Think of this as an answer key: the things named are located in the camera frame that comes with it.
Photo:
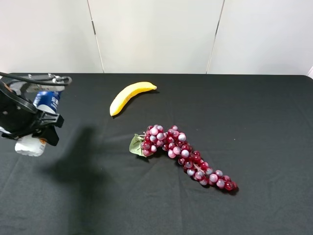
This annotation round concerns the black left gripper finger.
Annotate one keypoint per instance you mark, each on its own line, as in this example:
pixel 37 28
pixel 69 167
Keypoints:
pixel 47 134
pixel 40 82

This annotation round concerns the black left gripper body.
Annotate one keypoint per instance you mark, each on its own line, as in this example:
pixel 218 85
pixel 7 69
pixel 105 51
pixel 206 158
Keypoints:
pixel 17 113

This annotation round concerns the blue white yogurt drink bottle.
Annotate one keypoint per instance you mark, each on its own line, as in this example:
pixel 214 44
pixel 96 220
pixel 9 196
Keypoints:
pixel 47 105

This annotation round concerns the yellow banana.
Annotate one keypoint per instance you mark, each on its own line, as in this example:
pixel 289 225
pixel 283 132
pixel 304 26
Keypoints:
pixel 127 93

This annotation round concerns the red grape bunch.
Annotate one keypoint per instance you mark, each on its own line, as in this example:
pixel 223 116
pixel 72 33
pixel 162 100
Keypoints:
pixel 175 144

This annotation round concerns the black tablecloth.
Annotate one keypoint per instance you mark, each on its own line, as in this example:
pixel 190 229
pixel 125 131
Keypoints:
pixel 257 129

